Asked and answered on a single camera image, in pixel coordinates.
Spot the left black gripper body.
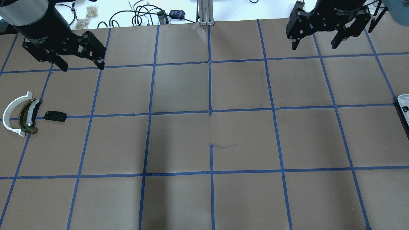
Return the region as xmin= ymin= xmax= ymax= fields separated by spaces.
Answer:
xmin=14 ymin=6 xmax=81 ymax=62

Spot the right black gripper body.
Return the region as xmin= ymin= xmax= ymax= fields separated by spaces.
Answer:
xmin=297 ymin=0 xmax=371 ymax=32

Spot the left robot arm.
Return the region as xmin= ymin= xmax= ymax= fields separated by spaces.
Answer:
xmin=0 ymin=0 xmax=106 ymax=71

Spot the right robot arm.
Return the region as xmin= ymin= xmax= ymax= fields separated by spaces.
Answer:
xmin=285 ymin=0 xmax=408 ymax=50

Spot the metal tray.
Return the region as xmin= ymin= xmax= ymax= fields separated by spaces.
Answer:
xmin=397 ymin=94 xmax=409 ymax=131

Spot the black brake pad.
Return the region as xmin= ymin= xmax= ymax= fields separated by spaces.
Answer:
xmin=43 ymin=111 xmax=68 ymax=122

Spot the green brake shoe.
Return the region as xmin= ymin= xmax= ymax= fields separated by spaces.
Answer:
xmin=19 ymin=98 xmax=41 ymax=137

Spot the white curved plastic part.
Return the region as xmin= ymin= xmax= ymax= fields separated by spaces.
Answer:
xmin=2 ymin=91 xmax=33 ymax=137

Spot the black power adapter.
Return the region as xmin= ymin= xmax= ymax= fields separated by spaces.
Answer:
xmin=168 ymin=9 xmax=186 ymax=19

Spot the aluminium frame post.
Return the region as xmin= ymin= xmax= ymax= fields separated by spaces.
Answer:
xmin=196 ymin=0 xmax=215 ymax=26

